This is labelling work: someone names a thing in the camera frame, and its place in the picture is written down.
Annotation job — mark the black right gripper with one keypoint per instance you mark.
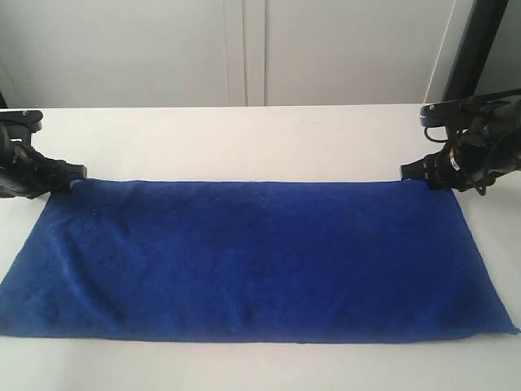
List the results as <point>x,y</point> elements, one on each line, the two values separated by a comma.
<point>470,159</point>

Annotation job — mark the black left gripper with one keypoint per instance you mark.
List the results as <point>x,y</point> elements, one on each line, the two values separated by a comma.
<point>27,173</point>

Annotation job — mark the blue towel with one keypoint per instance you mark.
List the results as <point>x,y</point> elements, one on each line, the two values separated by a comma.
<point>291,262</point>

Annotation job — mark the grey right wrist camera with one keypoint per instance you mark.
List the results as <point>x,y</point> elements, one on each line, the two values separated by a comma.
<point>463,111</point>

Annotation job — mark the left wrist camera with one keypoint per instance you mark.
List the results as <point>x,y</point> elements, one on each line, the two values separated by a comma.
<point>31,120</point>

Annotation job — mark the dark vertical post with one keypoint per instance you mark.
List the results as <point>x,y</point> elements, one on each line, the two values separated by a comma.
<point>477,40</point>

